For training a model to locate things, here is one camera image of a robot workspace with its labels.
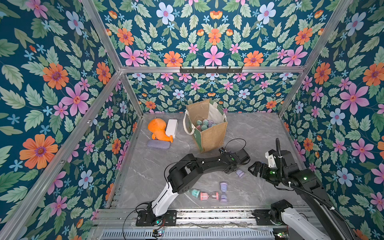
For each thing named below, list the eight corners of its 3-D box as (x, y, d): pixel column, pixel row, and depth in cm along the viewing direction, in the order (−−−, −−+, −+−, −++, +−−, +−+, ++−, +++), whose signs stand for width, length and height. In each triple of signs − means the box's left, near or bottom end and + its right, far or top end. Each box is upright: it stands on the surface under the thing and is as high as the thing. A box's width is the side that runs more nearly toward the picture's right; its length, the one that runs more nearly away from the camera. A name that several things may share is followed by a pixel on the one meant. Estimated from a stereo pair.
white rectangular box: (165, 138, 107) (164, 134, 103) (168, 122, 116) (167, 118, 112) (175, 138, 107) (174, 134, 103) (177, 122, 116) (176, 118, 112)
